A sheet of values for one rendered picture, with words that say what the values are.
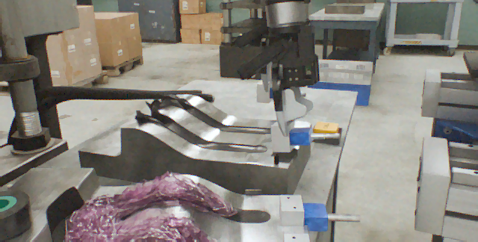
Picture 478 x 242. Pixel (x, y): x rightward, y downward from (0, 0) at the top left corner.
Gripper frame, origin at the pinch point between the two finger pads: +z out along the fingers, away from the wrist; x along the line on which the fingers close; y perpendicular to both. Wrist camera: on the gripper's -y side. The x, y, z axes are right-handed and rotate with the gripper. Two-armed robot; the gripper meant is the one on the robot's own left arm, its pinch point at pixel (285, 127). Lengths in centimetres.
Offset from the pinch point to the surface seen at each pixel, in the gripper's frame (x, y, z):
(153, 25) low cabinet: 597, -399, -80
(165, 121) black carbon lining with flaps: 1.1, -28.7, -2.1
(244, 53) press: 386, -146, -13
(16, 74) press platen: -1, -69, -16
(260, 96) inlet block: 26.2, -13.3, -3.3
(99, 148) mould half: -4.0, -44.2, 2.8
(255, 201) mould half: -13.6, -3.2, 10.6
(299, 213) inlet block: -18.6, 6.0, 10.2
